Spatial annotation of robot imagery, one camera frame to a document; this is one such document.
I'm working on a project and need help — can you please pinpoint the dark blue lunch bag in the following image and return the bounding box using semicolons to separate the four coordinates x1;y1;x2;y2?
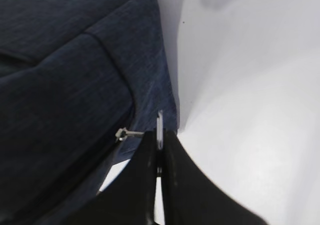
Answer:
0;0;178;225

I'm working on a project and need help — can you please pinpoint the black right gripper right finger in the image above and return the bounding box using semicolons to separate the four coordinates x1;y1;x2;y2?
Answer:
161;130;266;225

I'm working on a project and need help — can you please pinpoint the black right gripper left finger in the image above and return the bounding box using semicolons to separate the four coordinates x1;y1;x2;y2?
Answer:
62;131;157;225

